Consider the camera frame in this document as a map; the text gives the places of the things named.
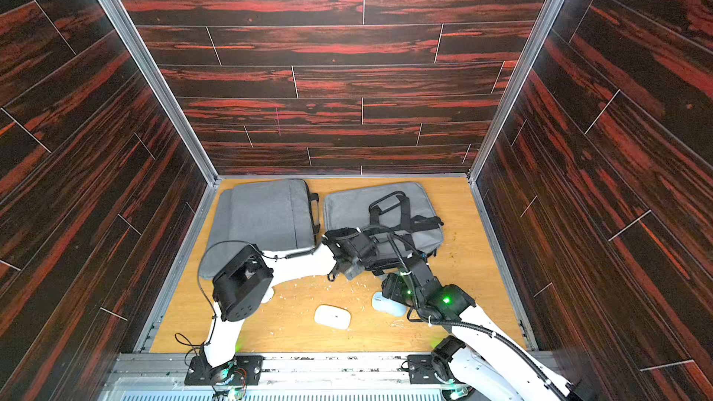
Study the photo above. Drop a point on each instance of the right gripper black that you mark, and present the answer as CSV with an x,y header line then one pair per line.
x,y
394,287

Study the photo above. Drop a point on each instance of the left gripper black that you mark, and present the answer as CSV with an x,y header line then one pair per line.
x,y
361,266

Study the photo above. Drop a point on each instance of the light blue mouse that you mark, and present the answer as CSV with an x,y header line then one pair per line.
x,y
384,305

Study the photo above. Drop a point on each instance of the grey bag with straps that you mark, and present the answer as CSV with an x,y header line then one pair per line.
x,y
403,213

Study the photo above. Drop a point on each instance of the grey laptop sleeve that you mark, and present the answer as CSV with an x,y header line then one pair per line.
x,y
275,215

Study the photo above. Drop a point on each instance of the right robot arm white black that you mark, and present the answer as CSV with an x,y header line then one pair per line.
x,y
477,352

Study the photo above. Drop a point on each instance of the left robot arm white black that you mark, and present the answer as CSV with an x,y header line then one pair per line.
x,y
243,275

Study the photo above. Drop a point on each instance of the middle white mouse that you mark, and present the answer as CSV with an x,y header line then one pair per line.
x,y
332,317

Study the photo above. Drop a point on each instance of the white mouse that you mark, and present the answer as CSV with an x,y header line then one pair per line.
x,y
332,317
268,295

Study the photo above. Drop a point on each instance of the left grey laptop bag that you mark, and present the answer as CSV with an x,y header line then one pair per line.
x,y
223,234

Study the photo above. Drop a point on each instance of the left white mouse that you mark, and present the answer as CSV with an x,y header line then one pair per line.
x,y
268,295

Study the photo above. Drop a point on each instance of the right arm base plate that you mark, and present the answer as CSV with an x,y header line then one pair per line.
x,y
427,369

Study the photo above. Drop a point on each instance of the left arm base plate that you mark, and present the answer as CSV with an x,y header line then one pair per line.
x,y
242,370

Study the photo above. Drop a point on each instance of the front aluminium rail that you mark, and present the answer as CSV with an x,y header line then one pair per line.
x,y
342,376

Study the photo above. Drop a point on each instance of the right aluminium corner post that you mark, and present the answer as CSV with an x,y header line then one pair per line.
x,y
541,29

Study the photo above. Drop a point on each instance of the aluminium corner post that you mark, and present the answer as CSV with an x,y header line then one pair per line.
x,y
129,34
541,29

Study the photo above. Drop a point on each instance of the left aluminium corner post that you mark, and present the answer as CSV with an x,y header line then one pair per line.
x,y
129,34

